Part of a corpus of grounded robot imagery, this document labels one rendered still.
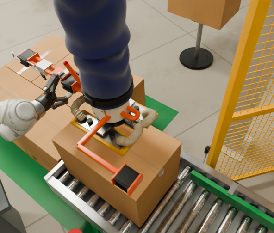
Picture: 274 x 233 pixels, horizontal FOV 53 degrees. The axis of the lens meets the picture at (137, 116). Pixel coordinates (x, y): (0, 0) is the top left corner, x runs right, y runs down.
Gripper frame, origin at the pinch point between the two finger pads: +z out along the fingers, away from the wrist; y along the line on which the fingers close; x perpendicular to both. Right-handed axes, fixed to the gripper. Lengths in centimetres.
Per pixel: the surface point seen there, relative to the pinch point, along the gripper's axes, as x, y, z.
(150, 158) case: 48, 29, 0
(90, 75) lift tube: 28.5, -25.5, -9.3
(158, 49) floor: -66, 124, 178
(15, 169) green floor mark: -80, 124, -36
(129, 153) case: 37.4, 29.4, -4.2
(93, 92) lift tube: 29.2, -17.2, -10.2
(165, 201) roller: 59, 70, -1
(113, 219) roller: 40, 70, -28
